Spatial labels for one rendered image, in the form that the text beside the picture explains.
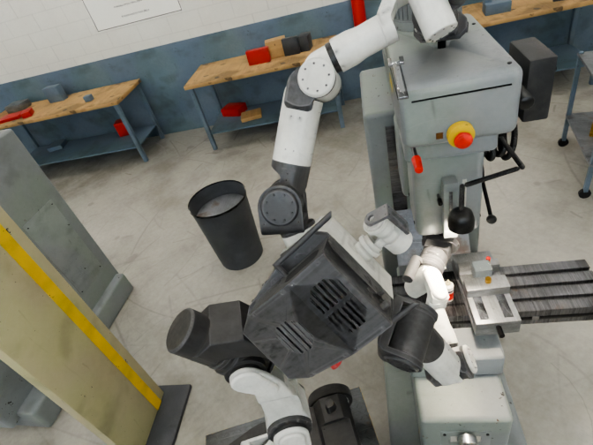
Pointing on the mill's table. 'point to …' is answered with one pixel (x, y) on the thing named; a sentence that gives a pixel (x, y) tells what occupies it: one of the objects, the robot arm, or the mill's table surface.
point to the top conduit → (526, 99)
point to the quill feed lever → (488, 206)
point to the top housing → (454, 86)
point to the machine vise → (481, 314)
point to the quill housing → (431, 186)
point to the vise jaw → (475, 287)
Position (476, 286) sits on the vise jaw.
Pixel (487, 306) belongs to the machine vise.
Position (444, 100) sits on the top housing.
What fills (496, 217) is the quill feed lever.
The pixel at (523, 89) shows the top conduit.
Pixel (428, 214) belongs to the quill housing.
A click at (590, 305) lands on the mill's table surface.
